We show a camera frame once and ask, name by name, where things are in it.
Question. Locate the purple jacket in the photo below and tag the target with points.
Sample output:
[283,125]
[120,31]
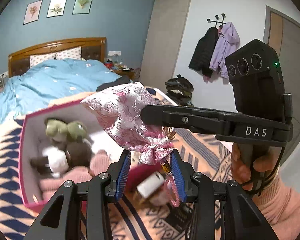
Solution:
[227,44]

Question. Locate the green plush toy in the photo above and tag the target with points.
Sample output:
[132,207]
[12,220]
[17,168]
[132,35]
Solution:
[60,131]

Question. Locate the wooden nightstand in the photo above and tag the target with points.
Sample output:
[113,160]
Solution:
[130,73]

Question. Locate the green leaf framed picture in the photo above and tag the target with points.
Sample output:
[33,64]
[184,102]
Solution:
[82,7]

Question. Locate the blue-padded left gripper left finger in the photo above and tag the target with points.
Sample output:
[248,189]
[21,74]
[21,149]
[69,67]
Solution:
[118,172]

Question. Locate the left floral pillow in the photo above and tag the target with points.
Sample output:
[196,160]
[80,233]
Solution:
[37,59]

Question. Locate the brown white plush toy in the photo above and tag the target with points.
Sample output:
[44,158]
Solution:
[60,160]

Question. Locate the wooden door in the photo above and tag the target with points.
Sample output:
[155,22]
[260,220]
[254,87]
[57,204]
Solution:
[283,34]

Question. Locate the floral pillow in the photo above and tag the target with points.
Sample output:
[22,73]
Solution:
[73,53]
[37,59]

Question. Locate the light blue duvet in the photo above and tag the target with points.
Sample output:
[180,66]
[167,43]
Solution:
[50,80]

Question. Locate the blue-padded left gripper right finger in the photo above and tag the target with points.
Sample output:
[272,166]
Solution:
[182,172]

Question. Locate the pink sweater forearm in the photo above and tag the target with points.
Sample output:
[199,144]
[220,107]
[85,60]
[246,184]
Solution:
[280,205]

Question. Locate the black wall coat hook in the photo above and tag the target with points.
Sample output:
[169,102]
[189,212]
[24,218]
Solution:
[218,20]

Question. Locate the person's right hand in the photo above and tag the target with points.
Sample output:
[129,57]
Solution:
[242,173]

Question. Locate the pile of dark clothes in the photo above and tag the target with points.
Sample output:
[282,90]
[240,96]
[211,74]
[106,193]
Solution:
[179,89]

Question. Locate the pink flower framed picture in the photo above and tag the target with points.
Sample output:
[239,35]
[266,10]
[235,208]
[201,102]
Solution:
[32,12]

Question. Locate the white flower framed picture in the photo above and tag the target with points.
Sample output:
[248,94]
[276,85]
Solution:
[56,8]

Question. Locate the right floral pillow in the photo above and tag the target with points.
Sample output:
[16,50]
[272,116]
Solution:
[73,53]

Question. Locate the gold white tissue pack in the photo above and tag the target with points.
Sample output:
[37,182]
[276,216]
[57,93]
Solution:
[148,187]

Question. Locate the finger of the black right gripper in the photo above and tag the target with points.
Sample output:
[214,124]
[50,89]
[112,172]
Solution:
[197,120]

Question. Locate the black jacket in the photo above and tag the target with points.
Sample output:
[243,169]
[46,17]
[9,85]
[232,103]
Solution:
[203,52]

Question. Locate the pink white brocade pouch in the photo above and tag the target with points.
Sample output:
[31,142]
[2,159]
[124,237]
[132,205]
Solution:
[118,111]

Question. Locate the wooden headboard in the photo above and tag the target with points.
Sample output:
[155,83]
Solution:
[92,48]

